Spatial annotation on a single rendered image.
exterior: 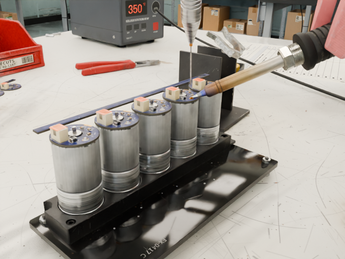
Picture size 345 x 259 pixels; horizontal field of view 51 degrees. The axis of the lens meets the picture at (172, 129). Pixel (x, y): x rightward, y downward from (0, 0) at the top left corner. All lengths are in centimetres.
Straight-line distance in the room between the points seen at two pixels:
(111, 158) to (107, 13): 49
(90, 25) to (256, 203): 54
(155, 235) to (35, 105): 25
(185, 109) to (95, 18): 49
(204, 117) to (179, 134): 3
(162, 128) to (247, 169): 8
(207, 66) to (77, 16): 45
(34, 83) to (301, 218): 36
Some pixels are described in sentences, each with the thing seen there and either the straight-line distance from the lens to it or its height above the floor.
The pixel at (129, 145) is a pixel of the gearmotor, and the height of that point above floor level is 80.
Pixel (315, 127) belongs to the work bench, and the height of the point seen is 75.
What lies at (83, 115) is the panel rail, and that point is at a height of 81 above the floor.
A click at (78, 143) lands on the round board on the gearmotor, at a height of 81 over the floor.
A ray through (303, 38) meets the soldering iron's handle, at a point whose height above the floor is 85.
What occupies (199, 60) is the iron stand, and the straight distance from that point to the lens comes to 34.
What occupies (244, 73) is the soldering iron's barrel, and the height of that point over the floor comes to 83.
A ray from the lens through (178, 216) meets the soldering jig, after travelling 21.
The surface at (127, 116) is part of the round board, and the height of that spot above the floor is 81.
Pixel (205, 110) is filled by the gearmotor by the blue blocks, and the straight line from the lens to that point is 26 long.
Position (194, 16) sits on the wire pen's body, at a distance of 20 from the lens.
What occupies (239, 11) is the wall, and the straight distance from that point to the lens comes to 498.
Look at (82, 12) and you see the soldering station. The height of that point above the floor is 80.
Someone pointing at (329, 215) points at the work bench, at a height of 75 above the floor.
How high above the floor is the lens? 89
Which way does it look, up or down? 25 degrees down
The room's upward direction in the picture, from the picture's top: 2 degrees clockwise
